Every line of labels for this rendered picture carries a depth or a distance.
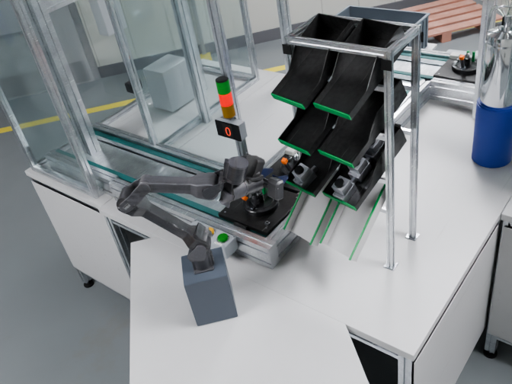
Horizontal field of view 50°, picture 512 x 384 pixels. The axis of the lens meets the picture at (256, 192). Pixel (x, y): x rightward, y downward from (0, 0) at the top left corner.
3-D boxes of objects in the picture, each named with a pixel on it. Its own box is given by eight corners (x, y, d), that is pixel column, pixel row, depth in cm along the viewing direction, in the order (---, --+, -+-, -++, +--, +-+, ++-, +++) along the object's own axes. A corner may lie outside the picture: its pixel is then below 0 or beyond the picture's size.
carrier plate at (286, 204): (267, 237, 202) (267, 232, 200) (219, 217, 215) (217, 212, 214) (304, 200, 215) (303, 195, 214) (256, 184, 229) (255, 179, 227)
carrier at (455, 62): (481, 86, 263) (484, 62, 255) (433, 78, 276) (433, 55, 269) (499, 65, 276) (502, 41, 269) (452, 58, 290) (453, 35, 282)
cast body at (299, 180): (304, 190, 180) (296, 179, 175) (296, 184, 183) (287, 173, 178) (321, 171, 181) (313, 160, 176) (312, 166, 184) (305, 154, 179)
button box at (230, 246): (227, 260, 203) (224, 247, 199) (186, 241, 214) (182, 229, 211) (238, 248, 207) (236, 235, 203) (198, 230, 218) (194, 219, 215)
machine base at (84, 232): (152, 328, 300) (100, 206, 249) (81, 286, 336) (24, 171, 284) (296, 187, 380) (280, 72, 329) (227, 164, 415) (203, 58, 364)
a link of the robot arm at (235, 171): (201, 197, 157) (206, 164, 150) (205, 180, 164) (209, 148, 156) (241, 204, 158) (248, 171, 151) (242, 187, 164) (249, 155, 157)
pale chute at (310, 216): (317, 247, 188) (310, 244, 185) (289, 231, 197) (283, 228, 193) (352, 171, 186) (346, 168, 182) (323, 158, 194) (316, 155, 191)
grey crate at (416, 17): (401, 72, 358) (401, 37, 344) (320, 58, 393) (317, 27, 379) (430, 45, 382) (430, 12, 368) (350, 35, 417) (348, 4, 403)
